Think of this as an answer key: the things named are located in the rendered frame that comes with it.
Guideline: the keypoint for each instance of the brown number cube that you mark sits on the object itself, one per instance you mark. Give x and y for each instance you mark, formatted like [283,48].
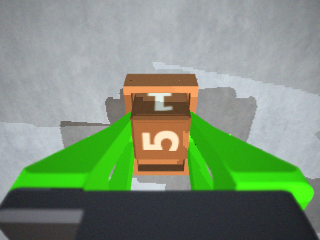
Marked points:
[160,124]

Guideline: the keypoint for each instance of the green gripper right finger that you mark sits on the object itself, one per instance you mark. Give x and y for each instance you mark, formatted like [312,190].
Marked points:
[237,165]

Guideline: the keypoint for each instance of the orange rectangular tray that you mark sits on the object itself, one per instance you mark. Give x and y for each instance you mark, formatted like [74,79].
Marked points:
[160,83]

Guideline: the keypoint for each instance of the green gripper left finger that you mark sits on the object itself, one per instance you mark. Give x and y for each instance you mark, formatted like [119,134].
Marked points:
[87,163]

